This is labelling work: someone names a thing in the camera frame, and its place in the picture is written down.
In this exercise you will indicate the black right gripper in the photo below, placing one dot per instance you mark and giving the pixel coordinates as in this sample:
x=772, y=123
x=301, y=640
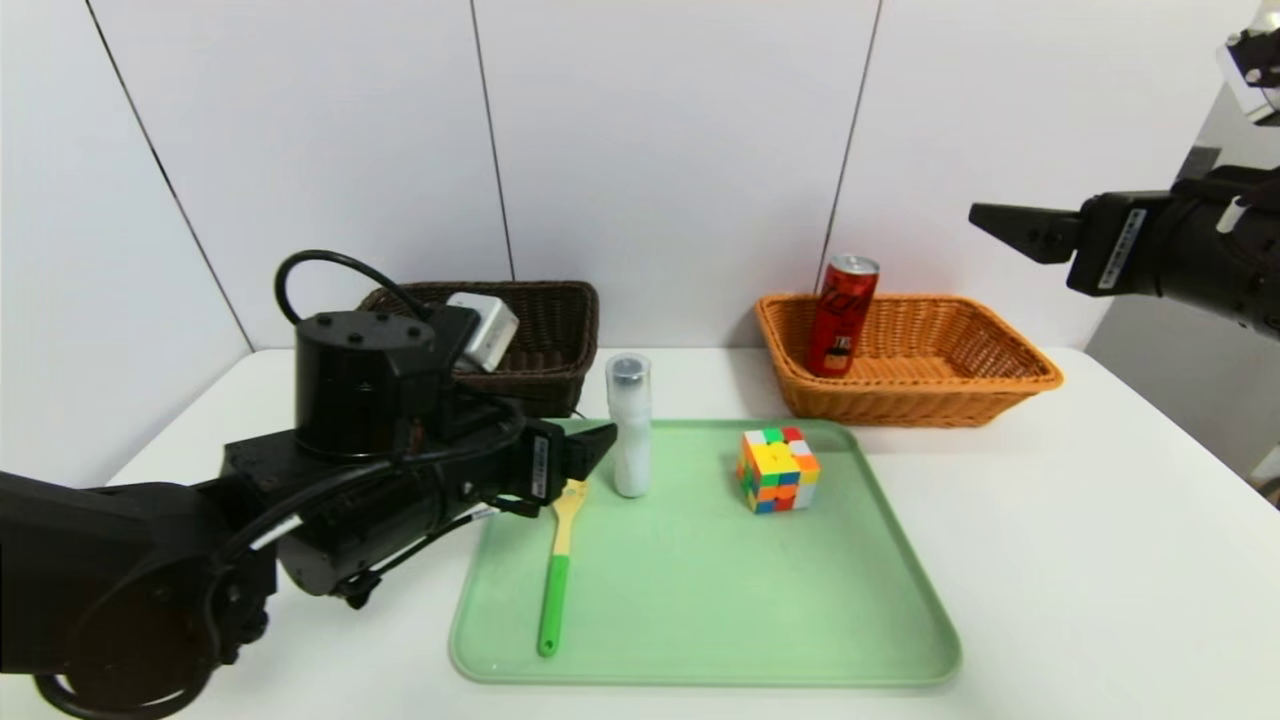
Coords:
x=1115, y=247

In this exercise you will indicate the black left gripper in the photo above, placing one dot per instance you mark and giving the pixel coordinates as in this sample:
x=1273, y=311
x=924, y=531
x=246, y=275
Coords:
x=545, y=466

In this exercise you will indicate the clear plastic tube bottle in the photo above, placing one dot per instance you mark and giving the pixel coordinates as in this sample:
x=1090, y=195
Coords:
x=630, y=440

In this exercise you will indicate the red soda can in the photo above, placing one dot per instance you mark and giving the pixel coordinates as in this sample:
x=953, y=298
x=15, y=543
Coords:
x=842, y=320

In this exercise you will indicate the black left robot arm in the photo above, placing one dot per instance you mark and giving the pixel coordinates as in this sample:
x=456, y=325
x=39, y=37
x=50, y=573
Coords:
x=350, y=400

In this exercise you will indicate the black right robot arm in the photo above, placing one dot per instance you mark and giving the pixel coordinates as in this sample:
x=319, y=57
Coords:
x=1230, y=250

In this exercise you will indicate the dark brown wicker basket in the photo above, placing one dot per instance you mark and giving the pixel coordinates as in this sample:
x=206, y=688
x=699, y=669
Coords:
x=555, y=340

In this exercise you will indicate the orange wicker basket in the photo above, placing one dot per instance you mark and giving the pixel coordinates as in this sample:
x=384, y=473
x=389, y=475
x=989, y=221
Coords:
x=920, y=395

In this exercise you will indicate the light green plastic tray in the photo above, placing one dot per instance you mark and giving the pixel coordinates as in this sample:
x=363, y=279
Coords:
x=700, y=600

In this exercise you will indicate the multicoloured puzzle cube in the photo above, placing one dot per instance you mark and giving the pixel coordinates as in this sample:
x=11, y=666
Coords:
x=778, y=470

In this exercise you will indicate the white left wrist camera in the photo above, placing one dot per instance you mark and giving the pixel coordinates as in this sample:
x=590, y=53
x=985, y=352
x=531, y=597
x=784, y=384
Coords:
x=485, y=330

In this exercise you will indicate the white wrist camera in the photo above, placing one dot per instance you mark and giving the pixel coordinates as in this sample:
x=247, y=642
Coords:
x=485, y=330
x=1255, y=70

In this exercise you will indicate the dark wall bracket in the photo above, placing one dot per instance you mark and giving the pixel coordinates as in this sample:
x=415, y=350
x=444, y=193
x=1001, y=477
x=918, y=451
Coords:
x=1205, y=160

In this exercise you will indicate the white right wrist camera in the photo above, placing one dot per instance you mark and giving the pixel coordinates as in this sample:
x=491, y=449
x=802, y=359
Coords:
x=1255, y=70

